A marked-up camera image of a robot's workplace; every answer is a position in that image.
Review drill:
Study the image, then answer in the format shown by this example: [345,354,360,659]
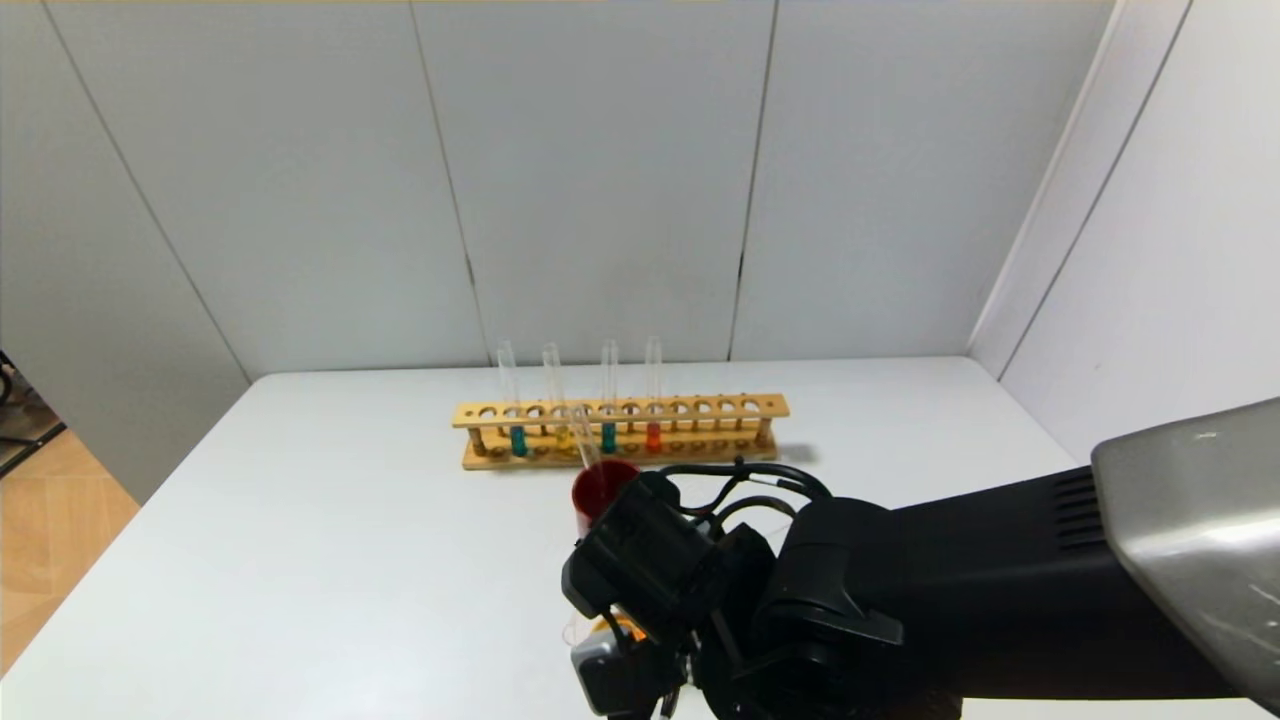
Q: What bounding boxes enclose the test tube with red liquid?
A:
[645,336,665,454]
[568,403,607,471]

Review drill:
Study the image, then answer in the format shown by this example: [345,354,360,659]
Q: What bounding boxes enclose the wooden test tube rack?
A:
[452,394,790,471]

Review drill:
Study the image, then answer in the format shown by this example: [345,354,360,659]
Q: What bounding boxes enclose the test tube with teal liquid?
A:
[497,341,529,459]
[600,339,618,456]

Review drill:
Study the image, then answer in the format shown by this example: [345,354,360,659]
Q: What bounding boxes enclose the test tube with yellow liquid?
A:
[542,343,571,448]

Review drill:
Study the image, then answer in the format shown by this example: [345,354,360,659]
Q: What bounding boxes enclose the dark red plastic cup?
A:
[571,459,643,538]

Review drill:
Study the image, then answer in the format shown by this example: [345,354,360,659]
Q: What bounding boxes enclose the clear plastic spouted bowl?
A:
[562,610,649,651]

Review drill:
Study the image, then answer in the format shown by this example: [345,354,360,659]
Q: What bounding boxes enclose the black camera cable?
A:
[660,458,833,546]

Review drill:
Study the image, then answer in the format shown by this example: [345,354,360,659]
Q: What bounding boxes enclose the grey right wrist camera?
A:
[572,630,689,717]

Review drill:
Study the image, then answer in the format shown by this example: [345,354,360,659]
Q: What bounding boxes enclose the black metal frame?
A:
[0,350,67,479]

